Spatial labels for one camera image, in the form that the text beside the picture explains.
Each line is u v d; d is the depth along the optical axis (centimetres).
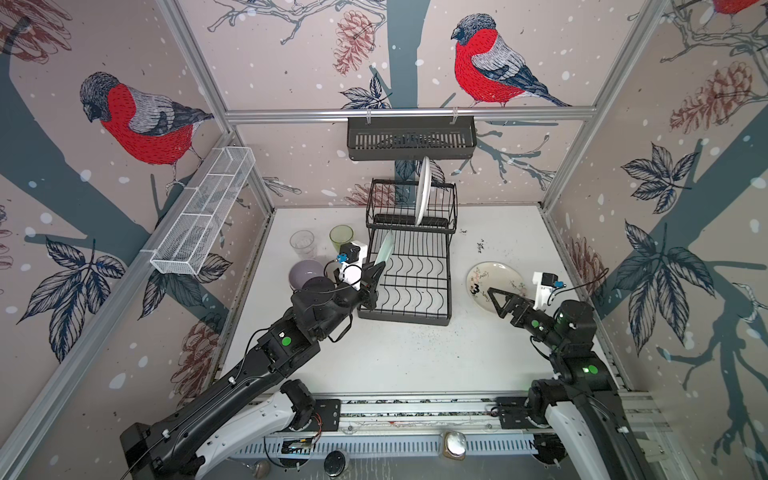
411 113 93
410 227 86
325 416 73
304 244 104
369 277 58
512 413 73
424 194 76
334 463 60
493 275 101
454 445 62
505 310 66
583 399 52
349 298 57
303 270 94
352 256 53
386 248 66
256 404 59
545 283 67
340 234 106
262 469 66
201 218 76
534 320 65
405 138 106
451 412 76
